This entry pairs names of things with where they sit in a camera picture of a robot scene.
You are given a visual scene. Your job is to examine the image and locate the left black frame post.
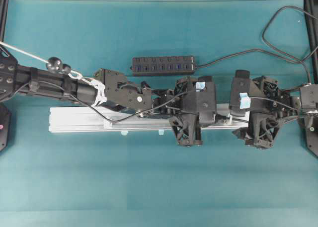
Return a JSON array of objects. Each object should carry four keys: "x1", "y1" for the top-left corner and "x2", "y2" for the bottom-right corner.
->
[{"x1": 0, "y1": 0, "x2": 9, "y2": 42}]

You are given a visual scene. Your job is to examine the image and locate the aluminium extrusion rail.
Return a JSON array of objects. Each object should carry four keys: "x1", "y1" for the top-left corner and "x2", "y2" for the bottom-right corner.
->
[{"x1": 49, "y1": 103, "x2": 249, "y2": 133}]

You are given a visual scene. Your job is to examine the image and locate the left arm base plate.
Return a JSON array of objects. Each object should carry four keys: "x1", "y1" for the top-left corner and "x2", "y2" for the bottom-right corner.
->
[{"x1": 0, "y1": 103, "x2": 12, "y2": 152}]

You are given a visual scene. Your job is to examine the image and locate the right black frame post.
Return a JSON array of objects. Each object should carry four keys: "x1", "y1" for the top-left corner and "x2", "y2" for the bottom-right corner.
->
[{"x1": 304, "y1": 0, "x2": 318, "y2": 84}]

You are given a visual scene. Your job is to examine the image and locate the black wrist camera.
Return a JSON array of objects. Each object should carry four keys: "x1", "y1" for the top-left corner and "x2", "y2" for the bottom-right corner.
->
[
  {"x1": 181, "y1": 76, "x2": 217, "y2": 127},
  {"x1": 229, "y1": 70, "x2": 257, "y2": 117}
]

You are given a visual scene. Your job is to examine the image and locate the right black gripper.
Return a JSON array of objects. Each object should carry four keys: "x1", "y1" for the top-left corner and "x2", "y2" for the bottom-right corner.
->
[{"x1": 233, "y1": 76, "x2": 299, "y2": 149}]

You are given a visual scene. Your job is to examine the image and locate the black hub power cable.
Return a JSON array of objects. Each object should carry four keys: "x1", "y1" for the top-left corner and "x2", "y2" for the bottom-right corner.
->
[{"x1": 193, "y1": 48, "x2": 303, "y2": 69}]

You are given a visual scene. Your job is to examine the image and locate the black frame post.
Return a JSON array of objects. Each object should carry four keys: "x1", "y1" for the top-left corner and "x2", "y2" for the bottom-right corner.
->
[
  {"x1": 304, "y1": 0, "x2": 318, "y2": 84},
  {"x1": 0, "y1": 0, "x2": 9, "y2": 42}
]

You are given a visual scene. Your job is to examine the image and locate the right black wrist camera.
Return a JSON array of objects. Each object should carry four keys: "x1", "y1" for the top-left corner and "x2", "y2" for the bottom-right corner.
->
[{"x1": 229, "y1": 70, "x2": 257, "y2": 117}]

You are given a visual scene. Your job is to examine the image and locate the black multiport USB hub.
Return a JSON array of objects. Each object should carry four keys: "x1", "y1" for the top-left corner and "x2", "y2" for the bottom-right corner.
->
[{"x1": 131, "y1": 56, "x2": 196, "y2": 76}]

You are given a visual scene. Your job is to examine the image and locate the left blue tape tab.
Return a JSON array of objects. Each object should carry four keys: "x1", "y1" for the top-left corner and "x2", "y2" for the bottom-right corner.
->
[{"x1": 121, "y1": 131, "x2": 129, "y2": 136}]

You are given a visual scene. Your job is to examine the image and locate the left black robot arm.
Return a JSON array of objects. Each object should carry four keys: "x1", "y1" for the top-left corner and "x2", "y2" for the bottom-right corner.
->
[{"x1": 0, "y1": 43, "x2": 216, "y2": 146}]

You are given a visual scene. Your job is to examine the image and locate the black USB cable with plug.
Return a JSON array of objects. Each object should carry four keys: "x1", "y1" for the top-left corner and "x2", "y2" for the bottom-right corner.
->
[{"x1": 215, "y1": 5, "x2": 318, "y2": 123}]

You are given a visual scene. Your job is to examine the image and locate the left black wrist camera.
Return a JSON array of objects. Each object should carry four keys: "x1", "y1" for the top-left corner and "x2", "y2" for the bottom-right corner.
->
[{"x1": 181, "y1": 76, "x2": 217, "y2": 127}]

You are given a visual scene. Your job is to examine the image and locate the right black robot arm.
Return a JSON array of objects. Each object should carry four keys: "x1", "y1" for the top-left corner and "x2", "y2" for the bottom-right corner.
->
[{"x1": 229, "y1": 75, "x2": 318, "y2": 150}]

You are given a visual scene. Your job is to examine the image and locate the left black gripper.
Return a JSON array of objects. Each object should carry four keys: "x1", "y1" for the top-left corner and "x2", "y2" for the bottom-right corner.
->
[{"x1": 152, "y1": 76, "x2": 204, "y2": 147}]

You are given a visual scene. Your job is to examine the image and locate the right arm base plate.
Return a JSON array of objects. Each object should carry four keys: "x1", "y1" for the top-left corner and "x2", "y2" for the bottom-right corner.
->
[{"x1": 304, "y1": 117, "x2": 318, "y2": 157}]

